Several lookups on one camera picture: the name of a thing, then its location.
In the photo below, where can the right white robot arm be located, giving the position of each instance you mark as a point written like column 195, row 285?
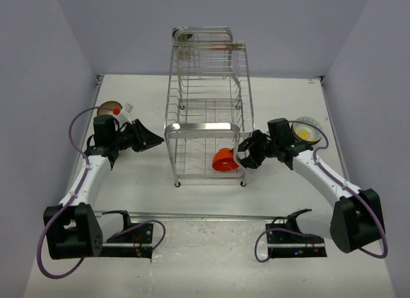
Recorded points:
column 357, row 221

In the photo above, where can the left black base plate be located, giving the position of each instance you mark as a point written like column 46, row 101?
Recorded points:
column 134, row 244

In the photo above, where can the orange bowl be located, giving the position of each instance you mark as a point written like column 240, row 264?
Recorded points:
column 223, row 160

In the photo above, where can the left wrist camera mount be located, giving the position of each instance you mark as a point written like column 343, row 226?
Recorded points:
column 122, row 113

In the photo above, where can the aluminium table rail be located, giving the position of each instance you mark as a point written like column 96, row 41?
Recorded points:
column 203, row 216

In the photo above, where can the brown ribbed bowl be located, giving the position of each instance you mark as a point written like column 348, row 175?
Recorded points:
column 109, row 108

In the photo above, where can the yellow blue patterned bowl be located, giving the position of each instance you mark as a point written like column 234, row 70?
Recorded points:
column 303, row 129

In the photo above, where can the steel cutlery holder cup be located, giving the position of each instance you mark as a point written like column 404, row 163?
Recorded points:
column 181, row 40

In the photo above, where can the mint green floral bowl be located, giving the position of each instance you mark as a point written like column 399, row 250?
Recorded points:
column 316, row 141

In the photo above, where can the steel wire dish rack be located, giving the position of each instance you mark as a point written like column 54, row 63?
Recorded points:
column 209, row 105

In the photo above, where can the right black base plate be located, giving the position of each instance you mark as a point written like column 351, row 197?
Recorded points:
column 286, row 245

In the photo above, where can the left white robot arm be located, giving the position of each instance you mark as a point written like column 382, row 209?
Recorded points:
column 72, row 228

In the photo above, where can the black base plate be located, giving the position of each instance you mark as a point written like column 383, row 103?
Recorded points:
column 134, row 244
column 286, row 245

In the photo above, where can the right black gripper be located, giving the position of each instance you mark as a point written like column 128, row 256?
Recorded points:
column 255, row 136

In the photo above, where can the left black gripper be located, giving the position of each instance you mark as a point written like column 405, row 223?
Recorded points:
column 148, row 139

